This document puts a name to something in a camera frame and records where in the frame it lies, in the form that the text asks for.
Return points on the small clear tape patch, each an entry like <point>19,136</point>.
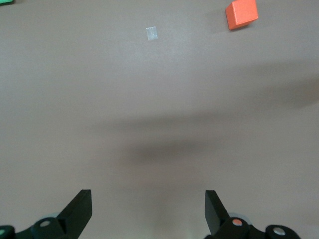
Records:
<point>152,33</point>

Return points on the orange wooden block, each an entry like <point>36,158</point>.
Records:
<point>241,13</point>

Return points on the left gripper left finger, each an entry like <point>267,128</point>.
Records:
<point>74,216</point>

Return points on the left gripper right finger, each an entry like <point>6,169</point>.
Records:
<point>219,224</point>

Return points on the green microfibre cloth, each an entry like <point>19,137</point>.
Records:
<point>5,2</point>

